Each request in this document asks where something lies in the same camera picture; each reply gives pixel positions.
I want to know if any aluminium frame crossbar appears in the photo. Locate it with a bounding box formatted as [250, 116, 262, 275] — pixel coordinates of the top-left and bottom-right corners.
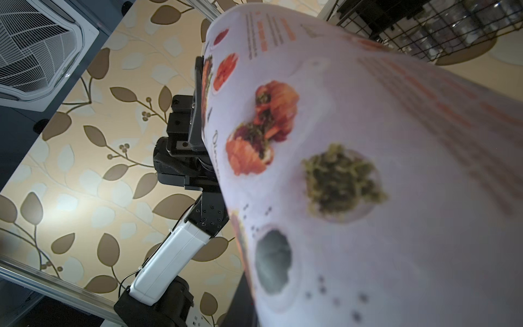
[1, 256, 126, 326]

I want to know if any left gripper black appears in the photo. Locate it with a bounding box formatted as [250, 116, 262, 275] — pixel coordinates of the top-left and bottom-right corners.
[153, 56, 220, 192]

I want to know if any black wire basket back wall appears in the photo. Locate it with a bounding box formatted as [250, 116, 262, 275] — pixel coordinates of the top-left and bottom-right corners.
[321, 1, 522, 65]

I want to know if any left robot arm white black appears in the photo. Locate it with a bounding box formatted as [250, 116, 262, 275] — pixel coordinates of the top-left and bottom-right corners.
[114, 57, 229, 326]

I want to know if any restaurant menu sheet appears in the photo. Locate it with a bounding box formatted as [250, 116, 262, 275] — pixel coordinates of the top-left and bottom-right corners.
[202, 4, 522, 326]

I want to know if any ceiling air conditioner vent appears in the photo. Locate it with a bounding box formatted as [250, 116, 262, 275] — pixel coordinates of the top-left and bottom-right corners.
[1, 0, 99, 112]

